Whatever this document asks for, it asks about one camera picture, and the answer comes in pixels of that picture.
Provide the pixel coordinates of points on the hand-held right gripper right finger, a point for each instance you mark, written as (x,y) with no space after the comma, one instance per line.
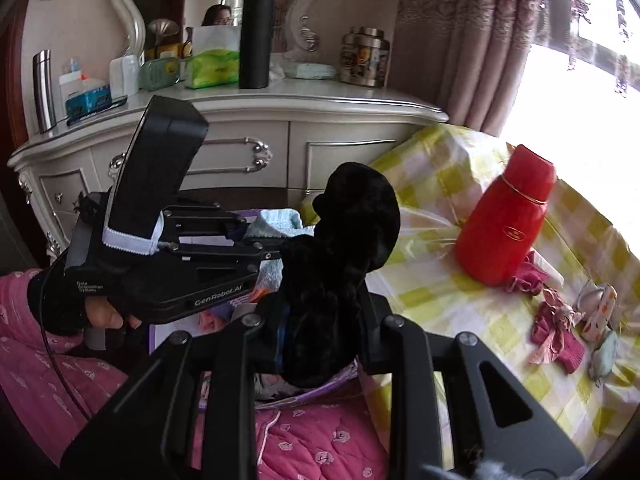
(400,360)

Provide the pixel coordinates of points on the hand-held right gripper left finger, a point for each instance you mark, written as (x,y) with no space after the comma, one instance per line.
(283,337)

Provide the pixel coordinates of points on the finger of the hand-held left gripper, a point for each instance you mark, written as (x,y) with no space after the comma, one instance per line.
(250,251)
(235,232)

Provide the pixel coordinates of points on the purple cardboard box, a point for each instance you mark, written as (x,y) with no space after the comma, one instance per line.
(320,392)

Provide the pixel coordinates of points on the black velvet scrunchie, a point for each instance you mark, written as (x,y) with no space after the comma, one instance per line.
(345,240)

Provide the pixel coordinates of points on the person's left forearm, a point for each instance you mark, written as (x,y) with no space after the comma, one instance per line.
(40,375)

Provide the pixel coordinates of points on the person's left hand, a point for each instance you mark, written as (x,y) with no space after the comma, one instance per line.
(100,316)

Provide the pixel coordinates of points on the light blue towel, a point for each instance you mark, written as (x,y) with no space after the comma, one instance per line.
(275,225)

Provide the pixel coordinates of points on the dark flat case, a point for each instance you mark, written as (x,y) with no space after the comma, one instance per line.
(100,112)

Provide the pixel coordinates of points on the blue carton box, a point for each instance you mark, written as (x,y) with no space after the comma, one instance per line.
(87,102)

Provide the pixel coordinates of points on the green retro radio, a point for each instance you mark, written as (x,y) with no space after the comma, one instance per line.
(159,74)

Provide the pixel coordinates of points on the white plastic container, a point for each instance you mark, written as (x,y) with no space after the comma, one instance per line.
(124,77)

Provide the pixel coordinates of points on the pink quilted pajama legs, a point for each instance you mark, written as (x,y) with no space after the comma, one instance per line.
(320,440)

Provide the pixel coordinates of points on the green tissue pack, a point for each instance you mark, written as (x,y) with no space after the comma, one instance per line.
(212,70)

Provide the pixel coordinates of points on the white small box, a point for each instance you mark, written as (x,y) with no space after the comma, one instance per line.
(70,82)

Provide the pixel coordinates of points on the steel thermos flask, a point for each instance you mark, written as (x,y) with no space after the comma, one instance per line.
(44,90)

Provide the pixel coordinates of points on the gold horn ornament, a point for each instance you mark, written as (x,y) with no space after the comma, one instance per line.
(162,32)

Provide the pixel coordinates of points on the white paper bag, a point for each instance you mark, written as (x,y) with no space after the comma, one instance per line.
(215,37)

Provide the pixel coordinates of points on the white vanity dresser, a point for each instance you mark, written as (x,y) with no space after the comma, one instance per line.
(310,110)

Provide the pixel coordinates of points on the magenta cloth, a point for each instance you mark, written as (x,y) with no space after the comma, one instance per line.
(527,275)

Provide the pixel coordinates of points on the white framed vanity mirror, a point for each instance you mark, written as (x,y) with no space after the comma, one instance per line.
(127,5)

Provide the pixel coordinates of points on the pink ruffled cloth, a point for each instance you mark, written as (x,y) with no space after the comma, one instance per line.
(557,335)

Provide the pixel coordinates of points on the black insulated tumbler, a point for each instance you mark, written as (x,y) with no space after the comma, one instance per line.
(256,35)

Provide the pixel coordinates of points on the red thermos bottle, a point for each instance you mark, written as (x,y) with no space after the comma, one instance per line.
(505,220)

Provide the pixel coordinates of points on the pale blue wipes pack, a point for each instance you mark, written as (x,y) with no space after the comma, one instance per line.
(310,71)

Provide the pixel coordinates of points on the yellow checkered plastic tablecloth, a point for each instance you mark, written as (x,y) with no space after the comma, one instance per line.
(450,185)

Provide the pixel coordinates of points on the orange print fabric pouch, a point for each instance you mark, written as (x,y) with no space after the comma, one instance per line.
(597,312)

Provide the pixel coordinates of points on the light blue fleece pouch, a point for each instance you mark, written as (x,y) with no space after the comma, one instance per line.
(605,357)

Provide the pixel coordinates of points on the glass jars with gold lids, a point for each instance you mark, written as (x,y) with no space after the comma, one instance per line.
(364,57)

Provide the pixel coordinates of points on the pink patterned curtain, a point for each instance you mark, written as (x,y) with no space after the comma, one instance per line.
(465,35)

